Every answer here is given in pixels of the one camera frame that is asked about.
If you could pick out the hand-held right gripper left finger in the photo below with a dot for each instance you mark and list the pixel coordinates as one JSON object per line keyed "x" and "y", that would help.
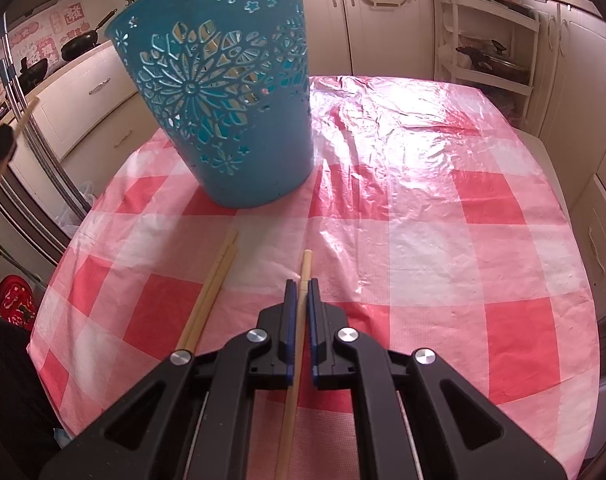
{"x": 290, "y": 320}

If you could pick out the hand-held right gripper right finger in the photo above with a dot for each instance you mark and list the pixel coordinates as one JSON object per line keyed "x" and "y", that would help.
{"x": 314, "y": 320}

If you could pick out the wooden chopstick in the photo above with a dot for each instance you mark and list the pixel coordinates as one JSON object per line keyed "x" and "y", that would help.
{"x": 217, "y": 292}
{"x": 206, "y": 287}
{"x": 288, "y": 435}

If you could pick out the teal perforated plastic basket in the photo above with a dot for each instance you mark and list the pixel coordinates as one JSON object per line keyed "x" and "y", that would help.
{"x": 253, "y": 170}

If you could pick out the dark refrigerator with chrome rails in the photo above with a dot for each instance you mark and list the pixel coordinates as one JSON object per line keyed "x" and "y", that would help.
{"x": 28, "y": 200}

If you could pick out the small black wok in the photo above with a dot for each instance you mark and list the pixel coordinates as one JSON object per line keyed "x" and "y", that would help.
{"x": 35, "y": 72}

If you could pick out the white plastic bag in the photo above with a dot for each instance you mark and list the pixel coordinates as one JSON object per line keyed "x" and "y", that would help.
{"x": 75, "y": 210}

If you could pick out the cream drawer cabinet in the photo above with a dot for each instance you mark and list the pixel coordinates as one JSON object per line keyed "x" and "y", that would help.
{"x": 93, "y": 105}

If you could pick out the large black wok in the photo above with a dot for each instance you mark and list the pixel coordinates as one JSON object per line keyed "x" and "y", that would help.
{"x": 78, "y": 45}

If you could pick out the red white checked tablecloth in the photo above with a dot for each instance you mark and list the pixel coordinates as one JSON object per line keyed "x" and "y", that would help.
{"x": 433, "y": 260}

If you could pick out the red floral cushion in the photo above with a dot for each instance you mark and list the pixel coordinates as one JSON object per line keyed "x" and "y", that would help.
{"x": 15, "y": 305}

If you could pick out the dark cloth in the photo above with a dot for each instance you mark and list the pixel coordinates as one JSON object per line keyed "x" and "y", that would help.
{"x": 13, "y": 390}

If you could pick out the cream door cabinets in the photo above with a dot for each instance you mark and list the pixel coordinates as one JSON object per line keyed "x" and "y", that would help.
{"x": 333, "y": 25}

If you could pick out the lidded cooking pot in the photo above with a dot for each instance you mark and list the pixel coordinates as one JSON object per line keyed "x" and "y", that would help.
{"x": 498, "y": 65}

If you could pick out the cream side cabinets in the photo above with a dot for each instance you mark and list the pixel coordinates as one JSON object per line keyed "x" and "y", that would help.
{"x": 578, "y": 85}

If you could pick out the white trolley rack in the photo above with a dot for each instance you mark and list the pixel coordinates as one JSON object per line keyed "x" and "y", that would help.
{"x": 525, "y": 25}

